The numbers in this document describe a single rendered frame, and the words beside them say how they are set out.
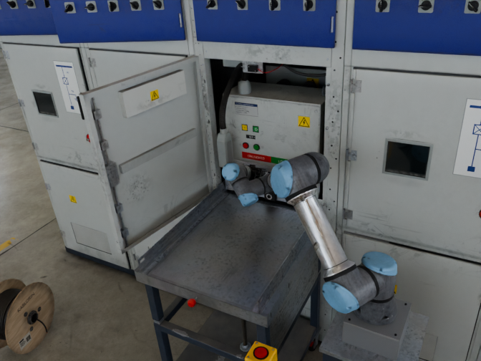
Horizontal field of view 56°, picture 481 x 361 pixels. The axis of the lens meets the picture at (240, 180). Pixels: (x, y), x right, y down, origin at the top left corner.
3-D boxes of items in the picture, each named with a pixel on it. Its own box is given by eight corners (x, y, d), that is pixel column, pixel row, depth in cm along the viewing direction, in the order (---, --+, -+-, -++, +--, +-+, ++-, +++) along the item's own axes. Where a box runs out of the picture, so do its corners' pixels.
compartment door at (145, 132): (113, 249, 204) (72, 92, 168) (205, 189, 246) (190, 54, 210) (122, 254, 200) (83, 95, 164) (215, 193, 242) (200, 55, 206)
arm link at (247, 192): (268, 194, 188) (256, 172, 191) (246, 203, 183) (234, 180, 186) (262, 201, 195) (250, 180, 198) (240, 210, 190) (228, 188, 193)
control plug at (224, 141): (227, 168, 220) (224, 136, 211) (218, 167, 222) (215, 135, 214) (235, 162, 226) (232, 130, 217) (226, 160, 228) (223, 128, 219)
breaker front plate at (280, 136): (316, 200, 216) (318, 107, 192) (229, 183, 237) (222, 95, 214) (318, 199, 217) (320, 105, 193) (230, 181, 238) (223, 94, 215)
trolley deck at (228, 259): (267, 328, 165) (267, 316, 162) (136, 281, 192) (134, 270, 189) (327, 228, 216) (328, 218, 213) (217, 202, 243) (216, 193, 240)
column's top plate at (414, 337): (429, 320, 171) (429, 316, 170) (411, 387, 147) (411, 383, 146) (346, 294, 185) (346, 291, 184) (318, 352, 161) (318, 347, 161)
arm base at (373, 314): (400, 301, 164) (403, 281, 159) (391, 330, 152) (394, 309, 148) (359, 290, 170) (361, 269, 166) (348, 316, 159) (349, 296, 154)
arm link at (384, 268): (402, 290, 155) (406, 259, 148) (375, 307, 149) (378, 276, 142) (375, 272, 164) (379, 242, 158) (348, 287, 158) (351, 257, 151)
